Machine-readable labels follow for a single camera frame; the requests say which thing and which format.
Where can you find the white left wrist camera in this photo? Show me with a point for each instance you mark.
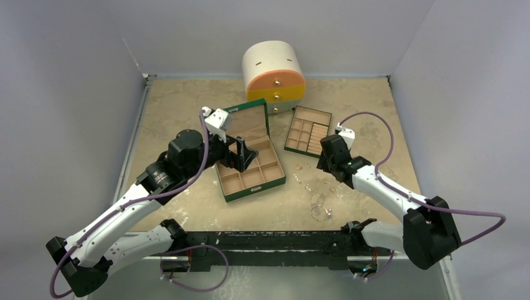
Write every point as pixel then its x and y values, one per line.
pixel 217 122

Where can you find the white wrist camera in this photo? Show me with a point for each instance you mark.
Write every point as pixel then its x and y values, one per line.
pixel 217 122
pixel 347 134

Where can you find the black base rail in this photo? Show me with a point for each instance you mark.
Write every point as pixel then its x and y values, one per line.
pixel 335 250

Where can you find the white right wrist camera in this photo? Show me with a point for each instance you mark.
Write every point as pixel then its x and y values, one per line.
pixel 347 134

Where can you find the green jewelry box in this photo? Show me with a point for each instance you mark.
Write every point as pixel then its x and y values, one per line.
pixel 263 171

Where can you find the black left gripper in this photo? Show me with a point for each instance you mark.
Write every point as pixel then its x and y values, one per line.
pixel 244 155

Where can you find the round pastel drawer cabinet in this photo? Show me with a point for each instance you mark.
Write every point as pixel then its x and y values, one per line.
pixel 271 72

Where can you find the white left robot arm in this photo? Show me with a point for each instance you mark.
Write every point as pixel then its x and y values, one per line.
pixel 87 258

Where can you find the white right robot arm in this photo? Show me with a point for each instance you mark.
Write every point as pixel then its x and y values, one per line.
pixel 427 232

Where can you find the aluminium frame rail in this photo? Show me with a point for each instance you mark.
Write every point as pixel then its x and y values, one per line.
pixel 129 155

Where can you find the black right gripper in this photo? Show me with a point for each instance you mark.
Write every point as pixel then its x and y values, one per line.
pixel 327 161

